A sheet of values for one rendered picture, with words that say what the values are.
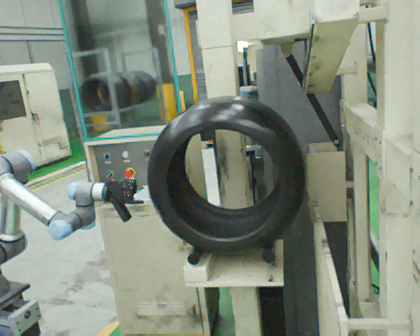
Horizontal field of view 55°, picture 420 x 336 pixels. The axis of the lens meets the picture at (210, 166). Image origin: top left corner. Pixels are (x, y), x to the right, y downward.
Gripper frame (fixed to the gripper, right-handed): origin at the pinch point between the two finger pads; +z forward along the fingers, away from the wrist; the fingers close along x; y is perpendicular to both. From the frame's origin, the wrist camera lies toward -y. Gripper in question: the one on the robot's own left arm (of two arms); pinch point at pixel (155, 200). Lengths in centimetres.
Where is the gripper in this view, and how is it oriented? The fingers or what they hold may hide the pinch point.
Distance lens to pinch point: 161.8
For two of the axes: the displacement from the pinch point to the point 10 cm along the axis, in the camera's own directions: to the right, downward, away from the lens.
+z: 9.9, 0.5, -1.6
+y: 0.1, -9.6, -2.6
